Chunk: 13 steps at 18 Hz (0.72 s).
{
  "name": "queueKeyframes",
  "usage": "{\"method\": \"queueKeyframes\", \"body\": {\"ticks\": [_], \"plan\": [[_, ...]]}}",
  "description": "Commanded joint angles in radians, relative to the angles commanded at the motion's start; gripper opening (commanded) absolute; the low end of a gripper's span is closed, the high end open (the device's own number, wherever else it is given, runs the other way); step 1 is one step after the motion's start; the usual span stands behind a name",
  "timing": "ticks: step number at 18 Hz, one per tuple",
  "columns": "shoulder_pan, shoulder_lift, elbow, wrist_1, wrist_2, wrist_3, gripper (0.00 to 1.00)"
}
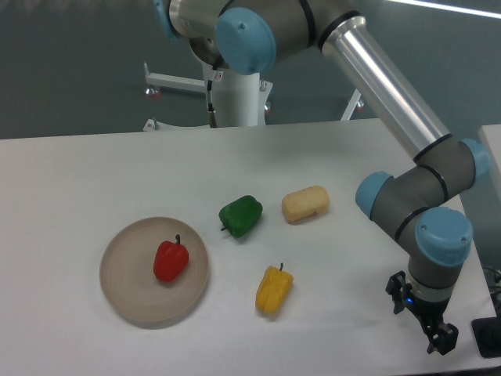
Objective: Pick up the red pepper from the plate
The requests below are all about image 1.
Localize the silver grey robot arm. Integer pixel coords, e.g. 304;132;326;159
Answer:
153;1;490;355

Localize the yellow bell pepper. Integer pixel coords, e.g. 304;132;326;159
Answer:
255;263;294;316

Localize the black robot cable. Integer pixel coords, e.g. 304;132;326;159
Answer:
205;54;225;128

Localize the red bell pepper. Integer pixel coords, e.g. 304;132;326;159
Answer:
153;234;189;283

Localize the green bell pepper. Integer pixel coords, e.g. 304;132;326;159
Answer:
218;195;263;238

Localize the beige round plate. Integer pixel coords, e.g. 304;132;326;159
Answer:
99;217;210;329

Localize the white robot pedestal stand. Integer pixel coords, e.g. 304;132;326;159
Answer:
143;61;365;128

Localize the beige bread roll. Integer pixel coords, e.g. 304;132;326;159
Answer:
281;185;330;223

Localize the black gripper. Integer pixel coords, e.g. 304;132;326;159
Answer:
385;271;459;355

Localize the black device at edge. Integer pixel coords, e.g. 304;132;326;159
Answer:
471;317;500;359

